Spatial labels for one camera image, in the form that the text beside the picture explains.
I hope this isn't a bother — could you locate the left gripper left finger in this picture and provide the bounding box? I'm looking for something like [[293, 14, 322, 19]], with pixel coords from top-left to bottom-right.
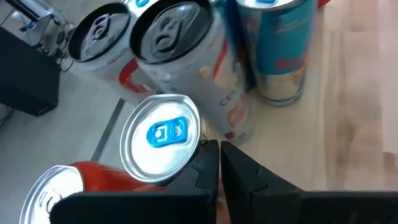
[[165, 139, 220, 200]]

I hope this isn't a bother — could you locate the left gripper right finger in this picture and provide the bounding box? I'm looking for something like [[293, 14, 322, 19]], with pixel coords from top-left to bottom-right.
[[220, 141, 302, 203]]

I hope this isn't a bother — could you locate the red Fanta strawberry can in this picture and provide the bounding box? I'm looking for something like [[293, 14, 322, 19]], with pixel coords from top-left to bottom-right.
[[19, 161, 167, 224]]

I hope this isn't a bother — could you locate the white Celsius can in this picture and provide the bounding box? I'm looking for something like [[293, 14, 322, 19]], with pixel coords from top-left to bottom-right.
[[67, 2, 156, 105], [129, 0, 256, 146]]

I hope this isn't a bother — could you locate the black box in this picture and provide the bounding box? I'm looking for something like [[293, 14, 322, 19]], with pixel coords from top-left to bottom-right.
[[0, 27, 62, 118]]

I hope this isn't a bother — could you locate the white pole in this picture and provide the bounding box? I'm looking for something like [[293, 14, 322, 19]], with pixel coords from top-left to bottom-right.
[[4, 0, 55, 22]]

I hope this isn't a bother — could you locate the wooden shelf with black frame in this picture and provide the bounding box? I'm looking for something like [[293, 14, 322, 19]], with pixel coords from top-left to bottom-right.
[[91, 0, 398, 192]]

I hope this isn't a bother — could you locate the floor cable tangle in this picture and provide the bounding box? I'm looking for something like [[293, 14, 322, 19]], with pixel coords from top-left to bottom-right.
[[52, 17, 77, 74]]

